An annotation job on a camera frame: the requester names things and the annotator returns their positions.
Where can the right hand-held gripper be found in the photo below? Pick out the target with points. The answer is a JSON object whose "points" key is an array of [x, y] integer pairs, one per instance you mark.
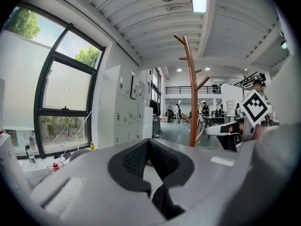
{"points": [[254, 108]]}

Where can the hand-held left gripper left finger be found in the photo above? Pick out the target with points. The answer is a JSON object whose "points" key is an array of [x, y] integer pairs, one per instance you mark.
{"points": [[94, 185]]}

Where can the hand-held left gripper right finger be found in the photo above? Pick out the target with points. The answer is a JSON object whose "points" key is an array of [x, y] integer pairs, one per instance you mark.
{"points": [[211, 185]]}

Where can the brown wooden coat rack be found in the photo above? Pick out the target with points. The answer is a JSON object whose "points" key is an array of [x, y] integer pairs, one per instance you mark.
{"points": [[193, 102]]}

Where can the person's right forearm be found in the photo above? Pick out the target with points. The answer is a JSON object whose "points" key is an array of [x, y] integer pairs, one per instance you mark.
{"points": [[260, 131]]}

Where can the yellow bottle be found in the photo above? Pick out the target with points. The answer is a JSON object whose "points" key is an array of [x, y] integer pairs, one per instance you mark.
{"points": [[92, 146]]}

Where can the clear jug with red cap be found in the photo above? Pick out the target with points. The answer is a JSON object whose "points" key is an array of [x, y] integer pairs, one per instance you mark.
{"points": [[56, 166]]}

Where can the black railing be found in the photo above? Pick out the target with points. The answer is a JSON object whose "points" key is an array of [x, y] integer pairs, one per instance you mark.
{"points": [[188, 90]]}

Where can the dark grey cabinet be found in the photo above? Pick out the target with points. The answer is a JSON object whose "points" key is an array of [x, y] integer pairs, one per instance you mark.
{"points": [[156, 127]]}

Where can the round ceiling light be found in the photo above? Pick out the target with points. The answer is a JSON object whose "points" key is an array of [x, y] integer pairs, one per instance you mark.
{"points": [[179, 69], [207, 68]]}

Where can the white cabinet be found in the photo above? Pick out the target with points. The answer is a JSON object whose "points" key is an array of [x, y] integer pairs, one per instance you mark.
{"points": [[148, 121]]}

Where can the black can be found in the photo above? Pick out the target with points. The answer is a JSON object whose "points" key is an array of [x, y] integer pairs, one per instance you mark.
{"points": [[27, 147]]}

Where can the person's white t-shirt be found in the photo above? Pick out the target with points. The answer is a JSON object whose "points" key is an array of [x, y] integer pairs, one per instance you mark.
{"points": [[282, 91]]}

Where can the grey metal lockers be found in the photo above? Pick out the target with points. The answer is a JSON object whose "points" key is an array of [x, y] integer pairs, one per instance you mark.
{"points": [[122, 107]]}

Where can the white water dispenser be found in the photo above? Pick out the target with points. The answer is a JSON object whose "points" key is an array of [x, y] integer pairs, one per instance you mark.
{"points": [[9, 163]]}

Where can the black window frame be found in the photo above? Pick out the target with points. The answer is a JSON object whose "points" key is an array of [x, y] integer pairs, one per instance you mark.
{"points": [[39, 102]]}

